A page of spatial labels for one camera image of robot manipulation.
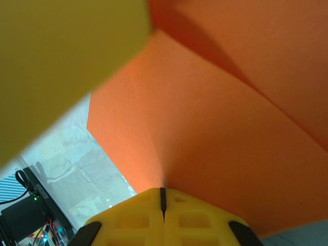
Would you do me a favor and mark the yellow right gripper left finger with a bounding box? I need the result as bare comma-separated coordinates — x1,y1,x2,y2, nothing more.
68,188,165,246

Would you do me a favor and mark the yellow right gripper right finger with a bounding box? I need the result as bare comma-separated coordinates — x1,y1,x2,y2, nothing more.
163,188,265,246

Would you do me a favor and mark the orange paper sheet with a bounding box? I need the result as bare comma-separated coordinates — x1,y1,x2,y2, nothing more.
86,0,328,238

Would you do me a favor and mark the small left circuit board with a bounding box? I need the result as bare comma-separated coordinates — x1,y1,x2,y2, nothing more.
30,221,70,246

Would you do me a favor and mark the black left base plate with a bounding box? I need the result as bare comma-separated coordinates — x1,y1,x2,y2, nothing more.
21,166,75,233

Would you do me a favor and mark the thin black loop cable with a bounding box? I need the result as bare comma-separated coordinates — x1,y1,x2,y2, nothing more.
14,169,30,192

